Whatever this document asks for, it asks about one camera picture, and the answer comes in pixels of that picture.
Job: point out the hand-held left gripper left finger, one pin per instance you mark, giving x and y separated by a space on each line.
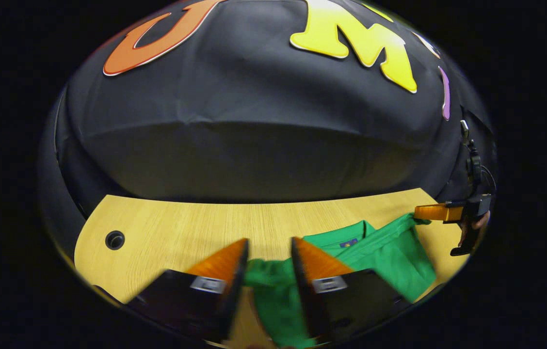
232 295

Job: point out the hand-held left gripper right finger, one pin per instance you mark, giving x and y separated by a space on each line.
305 295

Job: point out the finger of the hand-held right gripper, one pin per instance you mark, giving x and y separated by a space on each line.
441 213

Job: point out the green T-shirt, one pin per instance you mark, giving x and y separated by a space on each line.
390 261

